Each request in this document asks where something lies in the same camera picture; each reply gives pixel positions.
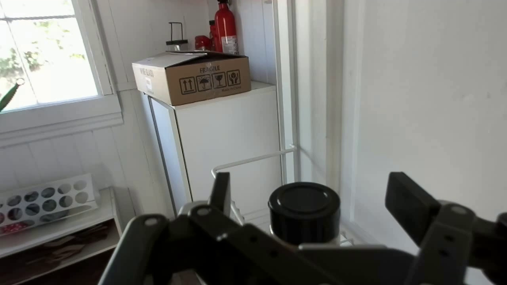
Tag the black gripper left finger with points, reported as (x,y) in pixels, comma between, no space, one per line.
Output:
(211,247)

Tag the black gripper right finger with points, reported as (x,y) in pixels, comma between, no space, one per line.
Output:
(453,242)

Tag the spice bottle with black cap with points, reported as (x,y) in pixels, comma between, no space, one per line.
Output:
(303,210)

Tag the low white bench shelf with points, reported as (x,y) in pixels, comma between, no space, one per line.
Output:
(52,237)

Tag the white mini fridge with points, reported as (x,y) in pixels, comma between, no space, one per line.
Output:
(227,131)

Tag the brown cardboard box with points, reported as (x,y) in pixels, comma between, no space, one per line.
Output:
(195,79)

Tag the white tray with coloured wells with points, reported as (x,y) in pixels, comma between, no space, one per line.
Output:
(41,203)

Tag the black lantern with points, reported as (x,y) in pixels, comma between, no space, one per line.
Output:
(178,41)

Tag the red fire extinguisher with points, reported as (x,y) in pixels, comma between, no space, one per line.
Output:
(225,25)

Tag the white framed window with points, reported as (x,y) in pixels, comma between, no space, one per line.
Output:
(48,57)

